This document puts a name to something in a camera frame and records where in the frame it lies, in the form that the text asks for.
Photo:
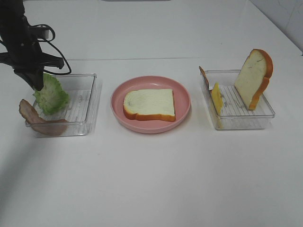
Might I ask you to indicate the bread slice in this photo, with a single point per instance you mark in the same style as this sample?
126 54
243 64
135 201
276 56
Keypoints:
150 104
254 77

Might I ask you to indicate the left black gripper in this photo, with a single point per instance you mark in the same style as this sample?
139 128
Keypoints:
24 53

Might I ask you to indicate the yellow cheese slice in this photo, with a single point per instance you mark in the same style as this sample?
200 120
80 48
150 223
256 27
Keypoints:
217 98

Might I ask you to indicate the left clear plastic tray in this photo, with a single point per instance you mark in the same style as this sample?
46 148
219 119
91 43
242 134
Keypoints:
81 112

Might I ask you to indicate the clear plastic tray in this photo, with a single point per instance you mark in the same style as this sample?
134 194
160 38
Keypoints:
81 112
234 114

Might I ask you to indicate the right clear plastic tray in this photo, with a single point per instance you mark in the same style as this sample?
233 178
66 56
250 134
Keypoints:
234 114

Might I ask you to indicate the bacon strip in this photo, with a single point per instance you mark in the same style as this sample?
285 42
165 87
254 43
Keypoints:
38 124
204 77

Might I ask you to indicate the pink round plate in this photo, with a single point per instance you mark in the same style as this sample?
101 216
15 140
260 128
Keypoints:
182 103

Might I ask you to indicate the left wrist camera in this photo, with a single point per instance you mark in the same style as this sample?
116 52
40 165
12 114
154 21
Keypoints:
40 32

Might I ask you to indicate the green lettuce leaf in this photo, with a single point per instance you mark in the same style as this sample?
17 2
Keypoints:
52 97

